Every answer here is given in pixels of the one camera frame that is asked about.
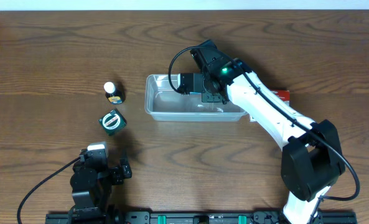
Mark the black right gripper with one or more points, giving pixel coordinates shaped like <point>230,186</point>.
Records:
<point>211,95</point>

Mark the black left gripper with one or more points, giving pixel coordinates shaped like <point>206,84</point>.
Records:
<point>119,173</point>

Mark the clear plastic container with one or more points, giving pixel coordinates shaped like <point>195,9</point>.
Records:
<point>164,104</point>

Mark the red white medicine box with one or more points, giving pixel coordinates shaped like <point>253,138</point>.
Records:
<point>282,96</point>

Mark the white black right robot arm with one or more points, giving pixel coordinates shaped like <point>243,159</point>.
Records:
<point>312,159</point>

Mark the green Zam-Buk box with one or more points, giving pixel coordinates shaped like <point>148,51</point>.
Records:
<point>112,122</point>

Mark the dark Woods syrup bottle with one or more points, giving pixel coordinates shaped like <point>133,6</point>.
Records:
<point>113,93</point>

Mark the black mounting rail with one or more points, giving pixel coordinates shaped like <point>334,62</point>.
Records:
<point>260,217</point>

